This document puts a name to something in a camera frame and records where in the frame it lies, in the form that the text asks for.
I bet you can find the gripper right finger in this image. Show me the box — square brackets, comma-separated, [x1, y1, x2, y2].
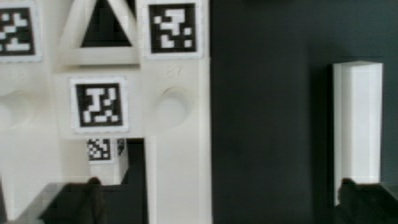
[332, 178, 398, 224]

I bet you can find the white chair seat block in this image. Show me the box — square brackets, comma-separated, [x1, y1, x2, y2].
[53, 70, 143, 139]

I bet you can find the white chair leg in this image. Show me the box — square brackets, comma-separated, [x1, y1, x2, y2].
[86, 138, 127, 185]

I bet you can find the white U-shaped border fence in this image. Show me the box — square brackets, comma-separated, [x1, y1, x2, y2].
[330, 60, 385, 206]

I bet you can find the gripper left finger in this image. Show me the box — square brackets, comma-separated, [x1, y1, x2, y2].
[38, 178, 149, 224]

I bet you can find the white chair back frame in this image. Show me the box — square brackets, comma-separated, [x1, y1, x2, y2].
[0, 0, 212, 224]

